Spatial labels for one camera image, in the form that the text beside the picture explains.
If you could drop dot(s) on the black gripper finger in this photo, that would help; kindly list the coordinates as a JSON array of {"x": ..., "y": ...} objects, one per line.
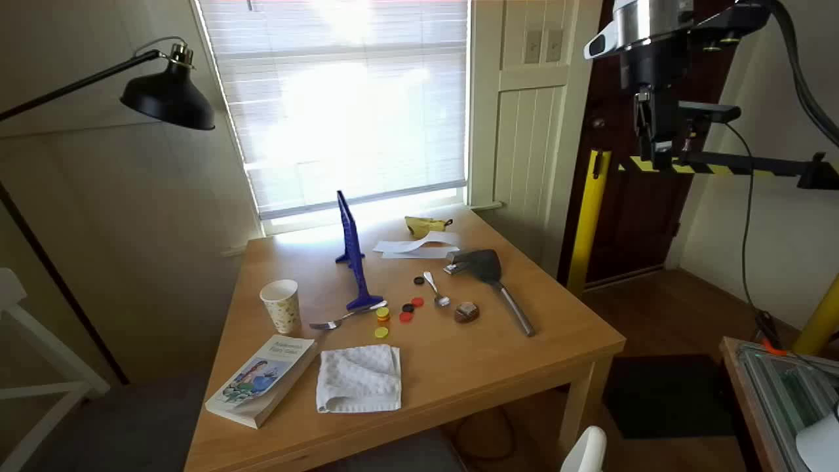
[
  {"x": 666, "y": 120},
  {"x": 645, "y": 120}
]

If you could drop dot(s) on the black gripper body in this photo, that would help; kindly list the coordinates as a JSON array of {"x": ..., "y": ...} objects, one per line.
[{"x": 658, "y": 66}]

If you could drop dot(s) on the silver spoon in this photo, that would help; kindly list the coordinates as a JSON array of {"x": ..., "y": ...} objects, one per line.
[{"x": 442, "y": 300}]

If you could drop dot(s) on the orange chip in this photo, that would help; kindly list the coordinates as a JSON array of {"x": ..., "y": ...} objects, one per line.
[{"x": 418, "y": 302}]

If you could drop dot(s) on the yellow chip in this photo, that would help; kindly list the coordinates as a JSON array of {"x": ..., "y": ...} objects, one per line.
[
  {"x": 382, "y": 333},
  {"x": 383, "y": 316}
]

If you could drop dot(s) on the black yellow striped bar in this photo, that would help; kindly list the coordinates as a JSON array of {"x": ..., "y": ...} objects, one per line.
[{"x": 751, "y": 163}]

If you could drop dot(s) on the yellow pole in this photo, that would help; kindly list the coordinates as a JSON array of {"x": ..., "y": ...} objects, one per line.
[{"x": 591, "y": 219}]

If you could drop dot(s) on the white panelled cabinet door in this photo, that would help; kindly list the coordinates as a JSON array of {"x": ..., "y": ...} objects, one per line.
[{"x": 528, "y": 139}]

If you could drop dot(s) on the yellow crumpled object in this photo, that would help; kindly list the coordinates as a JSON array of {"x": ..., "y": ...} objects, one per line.
[{"x": 425, "y": 226}]

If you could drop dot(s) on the small brown block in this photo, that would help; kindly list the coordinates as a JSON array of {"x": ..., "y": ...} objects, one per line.
[{"x": 467, "y": 312}]

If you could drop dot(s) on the white paper sheet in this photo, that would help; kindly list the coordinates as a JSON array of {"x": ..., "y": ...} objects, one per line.
[{"x": 409, "y": 248}]

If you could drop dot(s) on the black floor mat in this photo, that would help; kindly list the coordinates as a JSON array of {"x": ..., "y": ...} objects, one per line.
[{"x": 669, "y": 397}]

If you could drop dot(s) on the wooden side table with tray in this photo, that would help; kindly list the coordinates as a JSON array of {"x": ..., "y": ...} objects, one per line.
[{"x": 775, "y": 394}]

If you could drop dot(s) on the white window blind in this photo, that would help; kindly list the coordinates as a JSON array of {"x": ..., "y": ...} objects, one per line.
[{"x": 349, "y": 105}]

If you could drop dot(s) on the blue plastic stand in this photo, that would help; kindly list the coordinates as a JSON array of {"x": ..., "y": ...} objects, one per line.
[{"x": 352, "y": 252}]

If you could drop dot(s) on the white chair back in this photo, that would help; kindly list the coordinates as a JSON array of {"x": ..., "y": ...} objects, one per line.
[{"x": 582, "y": 449}]

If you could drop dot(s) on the white rounded object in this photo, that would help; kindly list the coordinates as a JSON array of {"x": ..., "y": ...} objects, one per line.
[{"x": 821, "y": 447}]

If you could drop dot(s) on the white folded cloth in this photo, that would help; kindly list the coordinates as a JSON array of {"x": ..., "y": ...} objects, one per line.
[{"x": 358, "y": 379}]

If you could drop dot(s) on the white paper cup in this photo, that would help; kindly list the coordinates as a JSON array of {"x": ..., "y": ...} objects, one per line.
[{"x": 281, "y": 307}]

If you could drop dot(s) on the paperback book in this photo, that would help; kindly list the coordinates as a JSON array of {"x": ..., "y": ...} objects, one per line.
[{"x": 262, "y": 379}]

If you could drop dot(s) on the black floor lamp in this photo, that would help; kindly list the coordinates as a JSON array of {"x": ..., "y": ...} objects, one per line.
[{"x": 172, "y": 99}]

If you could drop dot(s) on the black camera on stand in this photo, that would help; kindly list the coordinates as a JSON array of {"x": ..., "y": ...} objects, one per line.
[{"x": 708, "y": 112}]

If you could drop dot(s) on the white wall switch plate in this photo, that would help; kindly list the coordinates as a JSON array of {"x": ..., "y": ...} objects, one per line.
[
  {"x": 532, "y": 45},
  {"x": 555, "y": 45}
]

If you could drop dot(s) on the yellow slanted post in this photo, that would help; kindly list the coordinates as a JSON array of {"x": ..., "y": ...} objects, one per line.
[{"x": 820, "y": 317}]

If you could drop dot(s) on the white wooden chair frame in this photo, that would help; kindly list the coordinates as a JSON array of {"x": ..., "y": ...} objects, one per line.
[{"x": 36, "y": 336}]

